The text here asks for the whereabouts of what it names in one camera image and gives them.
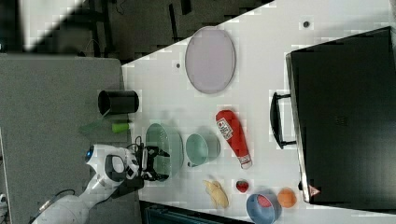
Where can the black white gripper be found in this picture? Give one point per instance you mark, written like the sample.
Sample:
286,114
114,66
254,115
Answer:
140,164

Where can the green plastic strainer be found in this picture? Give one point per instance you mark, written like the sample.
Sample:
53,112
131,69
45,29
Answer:
166,138

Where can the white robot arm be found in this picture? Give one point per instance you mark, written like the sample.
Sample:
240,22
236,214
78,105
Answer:
112,166

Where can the green mug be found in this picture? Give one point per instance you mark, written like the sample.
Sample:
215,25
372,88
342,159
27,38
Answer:
202,148

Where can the green spatula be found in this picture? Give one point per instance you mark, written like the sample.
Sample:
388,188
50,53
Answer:
102,125

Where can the black cylindrical cup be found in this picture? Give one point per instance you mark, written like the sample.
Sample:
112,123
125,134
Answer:
118,102

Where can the red ketchup bottle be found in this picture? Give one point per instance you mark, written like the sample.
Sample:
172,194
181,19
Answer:
231,129

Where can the red strawberry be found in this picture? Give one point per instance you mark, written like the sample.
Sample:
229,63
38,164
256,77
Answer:
242,186

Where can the pink item in bowl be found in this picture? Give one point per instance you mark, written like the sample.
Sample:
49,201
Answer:
263,201

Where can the blue bowl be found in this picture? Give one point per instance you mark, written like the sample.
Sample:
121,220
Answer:
263,215

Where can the lilac oval plate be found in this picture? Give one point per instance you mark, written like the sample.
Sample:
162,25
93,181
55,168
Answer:
210,60

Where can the orange fruit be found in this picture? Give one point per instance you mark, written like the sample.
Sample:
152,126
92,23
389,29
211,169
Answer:
286,198

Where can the black toaster oven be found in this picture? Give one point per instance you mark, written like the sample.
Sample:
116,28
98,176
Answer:
343,103

